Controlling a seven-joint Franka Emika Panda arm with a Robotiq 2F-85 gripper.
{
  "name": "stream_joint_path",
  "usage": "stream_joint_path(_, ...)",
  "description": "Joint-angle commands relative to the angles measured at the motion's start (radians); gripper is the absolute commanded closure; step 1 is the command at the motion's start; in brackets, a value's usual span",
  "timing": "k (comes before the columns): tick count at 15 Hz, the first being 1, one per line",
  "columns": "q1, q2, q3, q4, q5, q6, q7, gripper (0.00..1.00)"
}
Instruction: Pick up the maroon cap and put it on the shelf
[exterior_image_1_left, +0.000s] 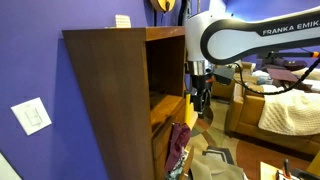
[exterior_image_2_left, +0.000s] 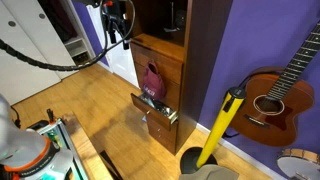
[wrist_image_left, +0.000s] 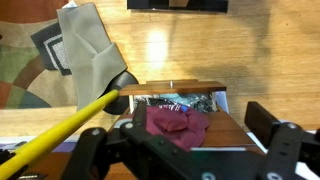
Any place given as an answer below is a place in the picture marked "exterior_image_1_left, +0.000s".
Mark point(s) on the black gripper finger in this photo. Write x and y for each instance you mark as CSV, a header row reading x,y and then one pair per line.
x,y
204,114

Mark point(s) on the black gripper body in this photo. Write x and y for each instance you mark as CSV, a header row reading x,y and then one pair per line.
x,y
202,85

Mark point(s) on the maroon cap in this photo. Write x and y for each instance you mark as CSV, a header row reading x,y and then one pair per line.
x,y
180,136

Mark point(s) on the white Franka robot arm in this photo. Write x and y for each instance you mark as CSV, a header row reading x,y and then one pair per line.
x,y
213,39

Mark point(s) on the brown wooden shelf cabinet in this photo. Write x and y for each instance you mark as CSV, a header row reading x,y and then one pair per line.
x,y
132,85

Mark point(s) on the small cream box on shelf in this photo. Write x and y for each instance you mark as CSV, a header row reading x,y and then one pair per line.
x,y
122,21

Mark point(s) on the tan leather sofa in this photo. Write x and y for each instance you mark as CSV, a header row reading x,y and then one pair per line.
x,y
244,113

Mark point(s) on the grey fabric cloth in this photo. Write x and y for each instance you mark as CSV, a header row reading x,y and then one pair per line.
x,y
207,168

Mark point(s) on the open wooden drawer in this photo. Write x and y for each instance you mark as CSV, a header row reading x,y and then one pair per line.
x,y
185,175

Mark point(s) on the patterned clutter in drawer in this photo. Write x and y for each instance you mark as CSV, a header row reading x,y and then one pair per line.
x,y
174,165

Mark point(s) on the cream knitted blanket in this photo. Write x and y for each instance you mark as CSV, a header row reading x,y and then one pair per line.
x,y
294,113

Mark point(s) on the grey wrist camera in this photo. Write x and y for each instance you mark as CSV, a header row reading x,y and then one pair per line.
x,y
224,74

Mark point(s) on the small ukulele on wall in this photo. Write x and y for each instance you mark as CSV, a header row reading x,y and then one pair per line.
x,y
163,5

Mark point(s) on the white wall light switch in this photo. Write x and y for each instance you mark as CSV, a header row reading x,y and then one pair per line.
x,y
32,115

